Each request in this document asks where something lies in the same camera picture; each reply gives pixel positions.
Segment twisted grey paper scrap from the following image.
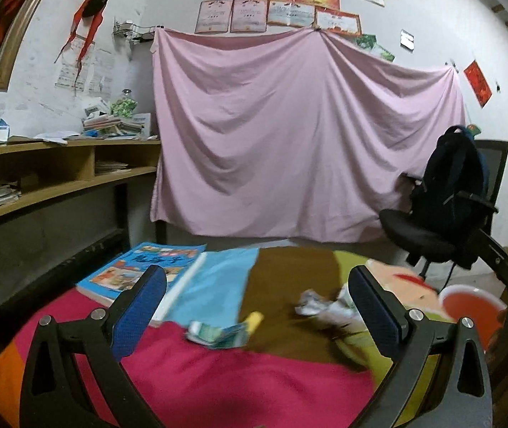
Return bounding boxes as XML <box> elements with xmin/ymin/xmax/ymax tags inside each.
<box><xmin>295</xmin><ymin>285</ymin><xmax>367</xmax><ymax>334</ymax></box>

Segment red plastic trash bin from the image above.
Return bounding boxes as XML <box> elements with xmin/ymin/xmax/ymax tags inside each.
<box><xmin>439</xmin><ymin>284</ymin><xmax>507</xmax><ymax>351</ymax></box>

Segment black office chair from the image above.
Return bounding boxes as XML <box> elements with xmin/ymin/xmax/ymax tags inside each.
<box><xmin>379</xmin><ymin>140</ymin><xmax>508</xmax><ymax>278</ymax></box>

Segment colourful table cloth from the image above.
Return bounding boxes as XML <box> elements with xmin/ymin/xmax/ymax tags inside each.
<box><xmin>0</xmin><ymin>245</ymin><xmax>456</xmax><ymax>428</ymax></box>

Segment crumpled green wrapper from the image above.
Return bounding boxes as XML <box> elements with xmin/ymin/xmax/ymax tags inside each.
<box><xmin>185</xmin><ymin>311</ymin><xmax>264</xmax><ymax>350</ymax></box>

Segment dark blue backpack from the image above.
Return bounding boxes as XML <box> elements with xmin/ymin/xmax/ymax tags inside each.
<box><xmin>411</xmin><ymin>125</ymin><xmax>489</xmax><ymax>213</ymax></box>

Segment blue children's book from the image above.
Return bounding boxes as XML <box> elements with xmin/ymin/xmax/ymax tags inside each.
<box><xmin>76</xmin><ymin>241</ymin><xmax>208</xmax><ymax>327</ymax></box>

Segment pink hanging sheet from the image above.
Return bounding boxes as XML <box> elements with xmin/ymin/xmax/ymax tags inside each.
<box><xmin>151</xmin><ymin>28</ymin><xmax>466</xmax><ymax>244</ymax></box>

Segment wooden curved shelf desk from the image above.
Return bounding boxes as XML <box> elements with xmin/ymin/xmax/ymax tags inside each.
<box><xmin>0</xmin><ymin>139</ymin><xmax>161</xmax><ymax>221</ymax></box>

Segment stack of books on shelf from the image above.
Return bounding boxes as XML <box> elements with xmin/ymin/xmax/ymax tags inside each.
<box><xmin>82</xmin><ymin>113</ymin><xmax>152</xmax><ymax>140</ymax></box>

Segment glass jar of candies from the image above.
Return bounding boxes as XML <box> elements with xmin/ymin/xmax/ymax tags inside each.
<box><xmin>111</xmin><ymin>88</ymin><xmax>138</xmax><ymax>119</ymax></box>

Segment red framed certificate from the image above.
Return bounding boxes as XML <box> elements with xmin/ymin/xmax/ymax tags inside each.
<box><xmin>315</xmin><ymin>7</ymin><xmax>362</xmax><ymax>37</ymax></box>

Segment red hanging ribbon ornament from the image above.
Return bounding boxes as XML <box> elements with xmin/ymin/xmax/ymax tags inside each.
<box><xmin>54</xmin><ymin>0</ymin><xmax>109</xmax><ymax>92</ymax></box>

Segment red paper wall decoration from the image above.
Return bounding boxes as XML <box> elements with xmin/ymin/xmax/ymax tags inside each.
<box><xmin>464</xmin><ymin>61</ymin><xmax>492</xmax><ymax>108</ymax></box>

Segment pink certificate on wall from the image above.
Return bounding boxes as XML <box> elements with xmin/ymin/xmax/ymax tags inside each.
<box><xmin>194</xmin><ymin>0</ymin><xmax>234</xmax><ymax>34</ymax></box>

